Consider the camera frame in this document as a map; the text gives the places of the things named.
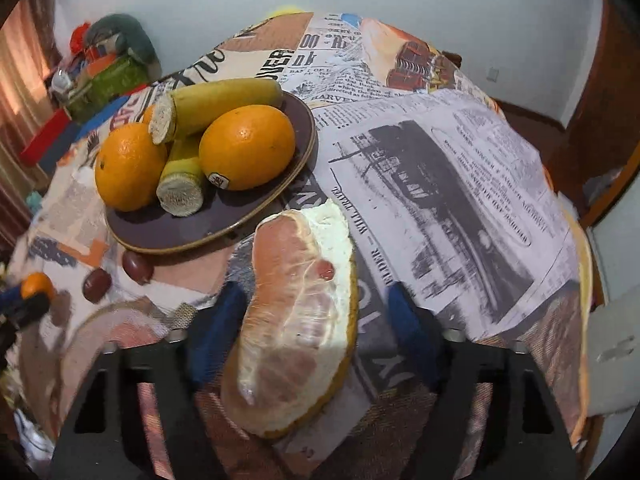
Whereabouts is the short thick sugarcane piece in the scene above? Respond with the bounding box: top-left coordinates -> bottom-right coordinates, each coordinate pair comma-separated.
156,132 -> 207,218

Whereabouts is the grey pillow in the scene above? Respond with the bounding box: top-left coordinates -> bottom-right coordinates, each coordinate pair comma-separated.
85,13 -> 162,78

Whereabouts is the small tangerine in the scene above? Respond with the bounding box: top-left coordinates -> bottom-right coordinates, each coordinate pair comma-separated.
21,272 -> 56,303

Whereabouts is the long sugarcane piece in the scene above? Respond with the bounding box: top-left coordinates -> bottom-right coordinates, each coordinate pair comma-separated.
149,78 -> 285,146

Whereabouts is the white wardrobe door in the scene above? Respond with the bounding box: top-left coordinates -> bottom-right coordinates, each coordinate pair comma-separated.
582,145 -> 640,416

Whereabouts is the large orange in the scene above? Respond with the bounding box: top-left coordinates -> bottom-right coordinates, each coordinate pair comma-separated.
95,122 -> 169,212
199,105 -> 297,192

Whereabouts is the red flat box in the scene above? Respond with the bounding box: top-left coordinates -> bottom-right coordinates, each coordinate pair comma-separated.
20,109 -> 83,166

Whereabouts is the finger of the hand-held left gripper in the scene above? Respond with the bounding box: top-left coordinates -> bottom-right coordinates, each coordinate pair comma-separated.
0,285 -> 53,333

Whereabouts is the purple plate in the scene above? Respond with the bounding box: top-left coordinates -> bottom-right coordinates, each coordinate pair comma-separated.
104,89 -> 318,255

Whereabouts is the wooden door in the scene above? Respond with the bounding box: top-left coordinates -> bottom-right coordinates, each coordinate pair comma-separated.
547,0 -> 640,226

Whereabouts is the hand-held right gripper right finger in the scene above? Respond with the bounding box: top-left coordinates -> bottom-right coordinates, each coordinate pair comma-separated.
387,282 -> 581,480

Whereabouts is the red plastic bag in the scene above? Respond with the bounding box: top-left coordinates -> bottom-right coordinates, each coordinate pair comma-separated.
70,22 -> 93,56

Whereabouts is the green fabric bag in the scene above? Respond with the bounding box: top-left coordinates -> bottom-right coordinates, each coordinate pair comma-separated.
65,55 -> 151,123

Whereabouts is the newspaper print tablecloth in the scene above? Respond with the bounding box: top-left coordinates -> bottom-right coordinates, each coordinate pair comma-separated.
10,10 -> 596,480

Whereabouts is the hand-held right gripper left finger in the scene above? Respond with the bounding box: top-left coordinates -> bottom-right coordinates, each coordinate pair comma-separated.
50,282 -> 251,480

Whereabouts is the light orange curtain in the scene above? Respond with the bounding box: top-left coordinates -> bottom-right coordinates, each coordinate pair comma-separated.
0,0 -> 56,241

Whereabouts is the red date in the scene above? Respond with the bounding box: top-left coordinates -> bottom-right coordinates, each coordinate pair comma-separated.
82,267 -> 113,304
122,251 -> 154,285

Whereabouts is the pomelo wedge with rind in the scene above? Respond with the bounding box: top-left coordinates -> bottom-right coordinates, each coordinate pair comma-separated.
220,199 -> 360,440

